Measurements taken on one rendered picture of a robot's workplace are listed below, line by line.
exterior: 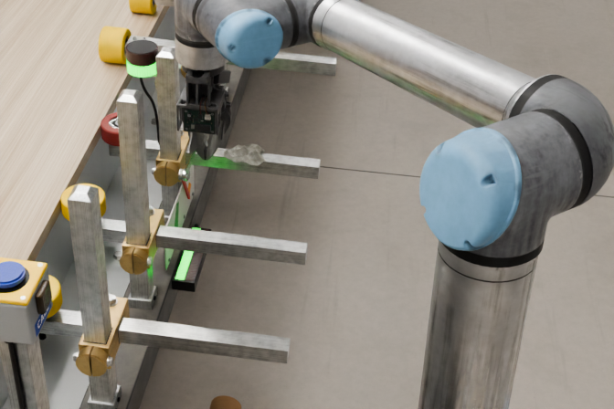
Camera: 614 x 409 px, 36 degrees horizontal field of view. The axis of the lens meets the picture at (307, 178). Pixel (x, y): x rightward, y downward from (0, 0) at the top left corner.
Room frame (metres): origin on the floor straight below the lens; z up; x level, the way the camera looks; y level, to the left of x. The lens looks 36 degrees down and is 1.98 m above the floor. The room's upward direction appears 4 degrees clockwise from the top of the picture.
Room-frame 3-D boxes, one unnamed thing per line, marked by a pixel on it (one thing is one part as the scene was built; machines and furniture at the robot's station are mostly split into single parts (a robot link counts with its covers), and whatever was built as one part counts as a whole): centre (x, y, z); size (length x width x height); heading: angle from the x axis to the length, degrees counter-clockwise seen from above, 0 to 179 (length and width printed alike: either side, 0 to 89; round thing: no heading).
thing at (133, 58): (1.55, 0.32, 1.10); 0.06 x 0.06 x 0.02
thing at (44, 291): (0.79, 0.30, 1.20); 0.03 x 0.01 x 0.03; 176
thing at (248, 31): (1.29, 0.11, 1.30); 0.12 x 0.12 x 0.09; 35
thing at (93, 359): (1.07, 0.31, 0.84); 0.14 x 0.06 x 0.05; 176
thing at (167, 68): (1.55, 0.28, 0.87); 0.04 x 0.04 x 0.48; 86
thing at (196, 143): (1.37, 0.20, 1.02); 0.06 x 0.03 x 0.09; 176
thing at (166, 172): (1.57, 0.28, 0.85); 0.14 x 0.06 x 0.05; 176
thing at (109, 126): (1.60, 0.39, 0.85); 0.08 x 0.08 x 0.11
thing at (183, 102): (1.37, 0.19, 1.13); 0.09 x 0.08 x 0.12; 176
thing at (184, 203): (1.52, 0.26, 0.75); 0.26 x 0.01 x 0.10; 176
